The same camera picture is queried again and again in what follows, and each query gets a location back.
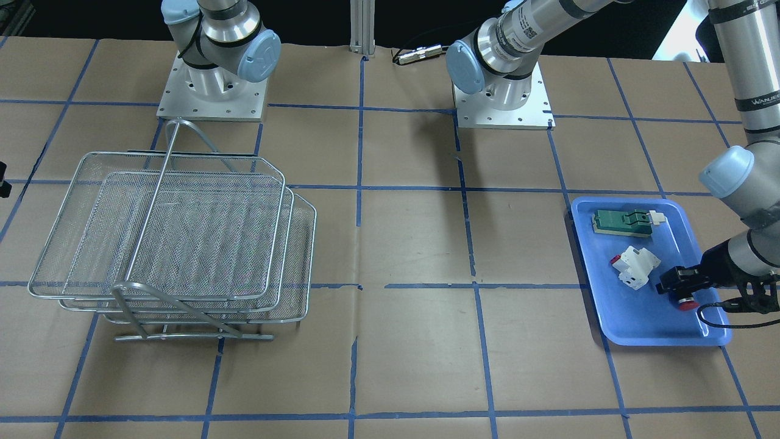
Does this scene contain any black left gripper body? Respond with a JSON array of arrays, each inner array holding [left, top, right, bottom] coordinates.
[[695, 241, 778, 314]]

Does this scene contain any silver mesh top tray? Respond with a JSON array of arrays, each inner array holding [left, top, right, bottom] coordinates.
[[28, 152, 285, 300]]

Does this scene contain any silver mesh tray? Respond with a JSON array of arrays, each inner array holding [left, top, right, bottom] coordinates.
[[114, 189, 316, 325], [28, 152, 285, 300], [58, 188, 296, 313]]

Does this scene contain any red emergency stop button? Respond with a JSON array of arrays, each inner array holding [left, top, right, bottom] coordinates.
[[669, 287, 700, 312]]

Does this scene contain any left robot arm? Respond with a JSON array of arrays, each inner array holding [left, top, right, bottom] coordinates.
[[445, 1, 779, 314]]

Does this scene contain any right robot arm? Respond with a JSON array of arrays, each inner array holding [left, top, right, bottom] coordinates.
[[160, 1, 282, 102]]

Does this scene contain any white circuit breaker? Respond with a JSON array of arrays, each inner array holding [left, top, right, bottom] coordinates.
[[609, 246, 661, 291]]

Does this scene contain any blue plastic tray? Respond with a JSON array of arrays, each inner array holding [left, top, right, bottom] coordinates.
[[571, 196, 732, 346]]

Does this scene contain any green terminal block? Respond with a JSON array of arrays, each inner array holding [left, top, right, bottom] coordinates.
[[592, 209, 667, 237]]

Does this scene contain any silver mesh bottom tray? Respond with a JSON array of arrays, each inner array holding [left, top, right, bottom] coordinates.
[[114, 189, 316, 325]]

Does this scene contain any silver mesh middle tray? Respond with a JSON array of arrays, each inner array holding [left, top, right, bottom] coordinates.
[[58, 188, 296, 313]]

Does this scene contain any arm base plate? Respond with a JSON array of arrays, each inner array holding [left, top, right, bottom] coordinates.
[[156, 54, 270, 123], [452, 62, 556, 130]]

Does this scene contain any aluminium profile post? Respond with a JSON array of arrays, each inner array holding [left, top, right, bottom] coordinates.
[[349, 0, 376, 57]]

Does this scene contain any silver wire shelf frame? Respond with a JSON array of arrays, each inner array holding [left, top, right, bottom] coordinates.
[[110, 119, 286, 341]]

